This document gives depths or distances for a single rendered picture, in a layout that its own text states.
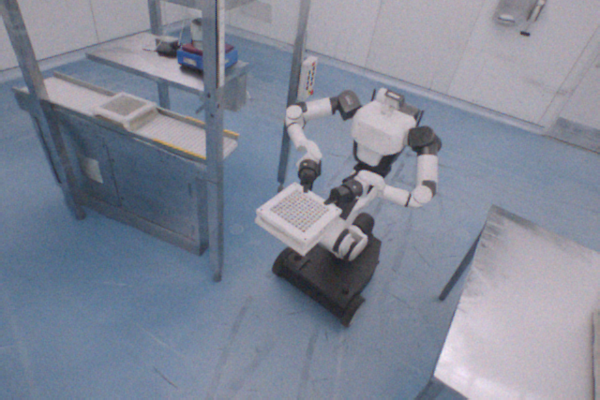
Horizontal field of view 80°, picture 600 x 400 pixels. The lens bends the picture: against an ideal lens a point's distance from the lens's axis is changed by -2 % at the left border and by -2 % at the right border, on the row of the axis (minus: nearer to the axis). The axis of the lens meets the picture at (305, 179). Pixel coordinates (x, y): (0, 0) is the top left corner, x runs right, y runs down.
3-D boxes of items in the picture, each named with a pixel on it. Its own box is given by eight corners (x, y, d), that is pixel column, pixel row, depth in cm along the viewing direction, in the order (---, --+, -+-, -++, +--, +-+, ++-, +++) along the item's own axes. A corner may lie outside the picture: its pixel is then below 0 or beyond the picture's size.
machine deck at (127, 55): (247, 70, 179) (247, 62, 177) (203, 99, 151) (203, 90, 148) (144, 39, 192) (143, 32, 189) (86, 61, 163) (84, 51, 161)
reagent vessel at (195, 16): (232, 45, 167) (232, 2, 155) (213, 54, 155) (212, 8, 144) (202, 37, 170) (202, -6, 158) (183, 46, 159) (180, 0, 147)
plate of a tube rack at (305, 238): (305, 247, 132) (306, 244, 131) (255, 213, 142) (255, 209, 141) (341, 213, 149) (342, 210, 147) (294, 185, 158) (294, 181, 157)
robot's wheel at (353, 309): (363, 288, 222) (350, 303, 204) (369, 294, 220) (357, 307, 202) (350, 314, 228) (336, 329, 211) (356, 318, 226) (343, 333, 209)
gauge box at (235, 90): (246, 104, 191) (247, 68, 179) (235, 112, 183) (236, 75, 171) (210, 93, 196) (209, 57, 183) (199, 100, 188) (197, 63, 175)
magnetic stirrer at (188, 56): (239, 63, 175) (240, 44, 169) (215, 78, 159) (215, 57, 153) (203, 52, 179) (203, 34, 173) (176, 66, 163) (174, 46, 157)
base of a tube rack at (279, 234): (303, 256, 135) (304, 252, 134) (254, 222, 145) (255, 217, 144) (338, 221, 152) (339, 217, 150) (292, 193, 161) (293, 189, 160)
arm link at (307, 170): (319, 176, 154) (321, 160, 163) (296, 171, 154) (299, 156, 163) (314, 199, 162) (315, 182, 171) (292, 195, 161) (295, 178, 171)
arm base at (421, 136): (412, 155, 180) (418, 134, 181) (439, 159, 172) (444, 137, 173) (402, 146, 168) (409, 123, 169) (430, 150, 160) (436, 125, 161)
